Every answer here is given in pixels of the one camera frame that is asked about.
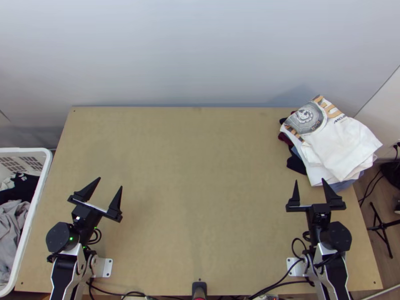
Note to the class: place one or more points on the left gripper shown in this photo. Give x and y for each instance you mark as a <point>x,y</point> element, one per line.
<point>89,218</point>

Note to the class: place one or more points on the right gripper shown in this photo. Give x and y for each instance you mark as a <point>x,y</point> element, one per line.
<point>318,228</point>

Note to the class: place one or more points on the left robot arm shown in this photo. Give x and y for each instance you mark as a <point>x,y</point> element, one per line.
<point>59,239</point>

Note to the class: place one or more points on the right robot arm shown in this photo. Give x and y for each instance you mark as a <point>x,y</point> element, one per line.
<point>337,236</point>

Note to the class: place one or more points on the pile of folded clothes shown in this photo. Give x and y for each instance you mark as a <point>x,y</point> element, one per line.
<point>337,147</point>

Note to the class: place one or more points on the black tripod stand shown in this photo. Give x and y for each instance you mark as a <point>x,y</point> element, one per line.
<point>382,231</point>

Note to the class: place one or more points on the black bag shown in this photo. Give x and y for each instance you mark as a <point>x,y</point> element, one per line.
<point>391,173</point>

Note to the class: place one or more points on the white laundry basket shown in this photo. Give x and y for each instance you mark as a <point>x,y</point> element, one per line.
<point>25,151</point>

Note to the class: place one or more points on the heap of clothes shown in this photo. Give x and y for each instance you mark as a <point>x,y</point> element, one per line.
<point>11,225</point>

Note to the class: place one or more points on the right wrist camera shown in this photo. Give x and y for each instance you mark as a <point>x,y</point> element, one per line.
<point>321,217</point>

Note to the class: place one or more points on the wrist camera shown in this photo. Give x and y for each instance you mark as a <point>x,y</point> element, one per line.
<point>78,219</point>
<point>321,217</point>

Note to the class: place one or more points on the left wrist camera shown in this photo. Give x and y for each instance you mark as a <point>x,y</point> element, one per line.
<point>78,219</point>

